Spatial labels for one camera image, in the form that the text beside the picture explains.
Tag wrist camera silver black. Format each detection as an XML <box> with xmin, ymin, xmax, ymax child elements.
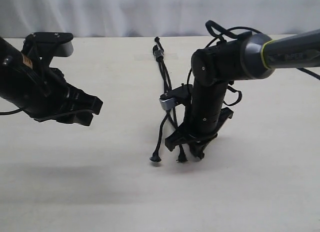
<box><xmin>159</xmin><ymin>84</ymin><xmax>193</xmax><ymax>111</ymax></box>
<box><xmin>21</xmin><ymin>32</ymin><xmax>74</xmax><ymax>66</ymax></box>

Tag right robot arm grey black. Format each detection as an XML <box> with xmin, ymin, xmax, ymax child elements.
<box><xmin>160</xmin><ymin>30</ymin><xmax>320</xmax><ymax>159</ymax></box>

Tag white backdrop curtain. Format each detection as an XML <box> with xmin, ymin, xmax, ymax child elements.
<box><xmin>0</xmin><ymin>0</ymin><xmax>320</xmax><ymax>37</ymax></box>

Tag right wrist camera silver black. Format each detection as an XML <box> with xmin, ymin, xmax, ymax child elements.
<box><xmin>159</xmin><ymin>84</ymin><xmax>193</xmax><ymax>111</ymax></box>

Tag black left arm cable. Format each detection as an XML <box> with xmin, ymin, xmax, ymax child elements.
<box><xmin>0</xmin><ymin>34</ymin><xmax>91</xmax><ymax>123</ymax></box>

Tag clear tape strip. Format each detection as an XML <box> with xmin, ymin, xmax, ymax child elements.
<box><xmin>135</xmin><ymin>52</ymin><xmax>180</xmax><ymax>61</ymax></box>

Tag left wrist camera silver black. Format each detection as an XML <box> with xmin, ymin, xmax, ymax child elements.
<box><xmin>21</xmin><ymin>32</ymin><xmax>74</xmax><ymax>66</ymax></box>

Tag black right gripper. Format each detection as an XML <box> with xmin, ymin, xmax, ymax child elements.
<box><xmin>164</xmin><ymin>107</ymin><xmax>234</xmax><ymax>160</ymax></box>

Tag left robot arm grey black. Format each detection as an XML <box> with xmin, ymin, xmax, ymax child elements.
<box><xmin>0</xmin><ymin>38</ymin><xmax>103</xmax><ymax>126</ymax></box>

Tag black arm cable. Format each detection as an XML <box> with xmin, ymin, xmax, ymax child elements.
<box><xmin>0</xmin><ymin>34</ymin><xmax>91</xmax><ymax>123</ymax></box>
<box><xmin>184</xmin><ymin>19</ymin><xmax>320</xmax><ymax>108</ymax></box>

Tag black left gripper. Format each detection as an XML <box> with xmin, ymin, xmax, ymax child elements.
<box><xmin>32</xmin><ymin>86</ymin><xmax>103</xmax><ymax>126</ymax></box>

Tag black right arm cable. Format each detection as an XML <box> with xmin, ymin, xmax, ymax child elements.
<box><xmin>184</xmin><ymin>19</ymin><xmax>320</xmax><ymax>108</ymax></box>

